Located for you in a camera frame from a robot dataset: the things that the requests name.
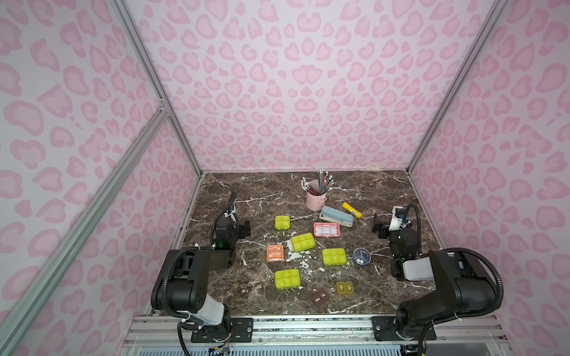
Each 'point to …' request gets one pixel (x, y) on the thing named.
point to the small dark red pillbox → (321, 297)
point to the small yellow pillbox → (345, 288)
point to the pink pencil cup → (315, 201)
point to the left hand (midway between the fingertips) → (236, 217)
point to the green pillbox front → (287, 279)
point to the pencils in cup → (325, 183)
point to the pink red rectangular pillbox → (326, 229)
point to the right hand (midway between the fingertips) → (388, 213)
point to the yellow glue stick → (352, 210)
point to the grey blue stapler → (337, 216)
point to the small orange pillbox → (274, 252)
